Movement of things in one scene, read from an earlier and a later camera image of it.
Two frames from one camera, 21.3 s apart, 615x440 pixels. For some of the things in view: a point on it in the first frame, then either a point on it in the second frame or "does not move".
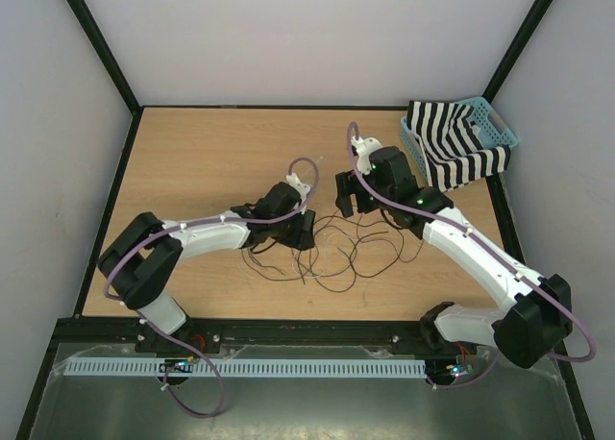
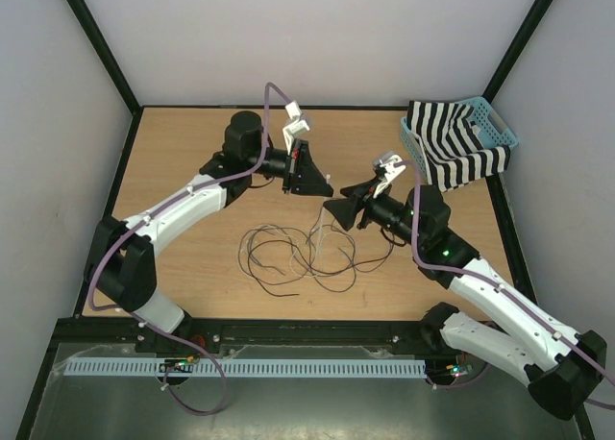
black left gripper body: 293,232 -> 295,171
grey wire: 326,256 -> 313,277
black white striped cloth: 453,148 does not move
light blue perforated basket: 487,123 does not move
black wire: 373,233 -> 307,265
